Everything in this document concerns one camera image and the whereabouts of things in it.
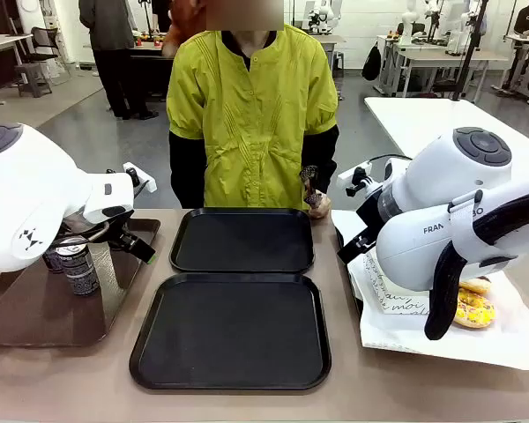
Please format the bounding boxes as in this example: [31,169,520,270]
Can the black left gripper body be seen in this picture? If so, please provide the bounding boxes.
[97,217,138,250]

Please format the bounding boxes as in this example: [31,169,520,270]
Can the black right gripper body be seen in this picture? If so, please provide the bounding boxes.
[354,193,384,241]

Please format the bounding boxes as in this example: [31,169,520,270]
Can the patterned brown serving tongs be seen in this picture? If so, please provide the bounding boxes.
[299,165,322,209]

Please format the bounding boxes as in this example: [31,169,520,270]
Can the person's right forearm black sleeve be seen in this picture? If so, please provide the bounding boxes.
[168,130,209,210]

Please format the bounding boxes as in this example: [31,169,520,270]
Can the person's left forearm black sleeve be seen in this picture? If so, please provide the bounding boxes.
[301,123,339,198]

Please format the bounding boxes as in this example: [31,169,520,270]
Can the person's left hand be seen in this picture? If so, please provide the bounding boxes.
[307,190,333,219]

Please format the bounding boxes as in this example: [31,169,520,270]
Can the black white patterned can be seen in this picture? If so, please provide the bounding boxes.
[63,241,101,298]

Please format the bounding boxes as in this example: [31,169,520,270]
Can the black can green stripe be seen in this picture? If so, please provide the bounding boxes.
[41,246,67,275]

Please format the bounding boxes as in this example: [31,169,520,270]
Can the white paper sheet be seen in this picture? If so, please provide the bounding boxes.
[331,208,529,372]

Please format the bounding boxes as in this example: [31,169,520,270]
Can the black plastic tray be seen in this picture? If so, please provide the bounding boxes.
[169,206,316,275]
[129,271,333,391]

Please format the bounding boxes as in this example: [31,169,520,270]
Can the white side table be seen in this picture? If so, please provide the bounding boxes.
[362,96,529,189]

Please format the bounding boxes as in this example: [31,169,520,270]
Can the yellow sprinkled donut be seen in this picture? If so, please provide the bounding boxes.
[452,288,497,330]

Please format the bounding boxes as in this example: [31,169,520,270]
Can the person in yellow-green jacket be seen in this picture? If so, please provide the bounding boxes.
[166,0,339,211]

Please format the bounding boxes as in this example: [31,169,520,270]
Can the black hanging bag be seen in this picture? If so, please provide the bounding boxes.
[361,41,383,82]

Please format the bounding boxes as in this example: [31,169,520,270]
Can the grey background workbench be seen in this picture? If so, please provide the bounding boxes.
[376,34,522,99]

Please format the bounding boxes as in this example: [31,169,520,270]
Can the bystander in dark clothes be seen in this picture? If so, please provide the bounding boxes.
[78,0,160,122]

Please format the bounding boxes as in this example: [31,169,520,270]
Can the grey stool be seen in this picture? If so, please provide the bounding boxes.
[14,62,54,99]

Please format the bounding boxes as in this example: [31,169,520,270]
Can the black pole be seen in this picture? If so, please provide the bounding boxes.
[451,0,489,103]

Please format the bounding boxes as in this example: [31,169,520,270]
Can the black office chair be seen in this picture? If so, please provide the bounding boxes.
[29,26,72,85]

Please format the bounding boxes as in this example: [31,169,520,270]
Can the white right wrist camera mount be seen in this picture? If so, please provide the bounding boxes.
[336,161,375,198]

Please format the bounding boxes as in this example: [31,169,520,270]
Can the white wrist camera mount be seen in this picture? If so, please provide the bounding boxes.
[122,161,158,194]
[336,161,375,198]

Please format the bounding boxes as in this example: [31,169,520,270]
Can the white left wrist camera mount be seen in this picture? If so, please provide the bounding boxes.
[122,161,158,194]

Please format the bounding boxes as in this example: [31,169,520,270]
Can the thin black camera cable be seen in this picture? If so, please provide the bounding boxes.
[364,152,414,167]

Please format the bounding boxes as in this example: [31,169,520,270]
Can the white strap on arm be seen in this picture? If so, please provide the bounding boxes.
[448,189,491,266]

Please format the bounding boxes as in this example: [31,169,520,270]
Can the thick black cable sleeve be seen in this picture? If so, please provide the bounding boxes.
[424,184,529,341]

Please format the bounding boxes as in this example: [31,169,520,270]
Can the brown plastic handled tray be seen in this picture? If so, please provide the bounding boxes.
[0,217,162,349]

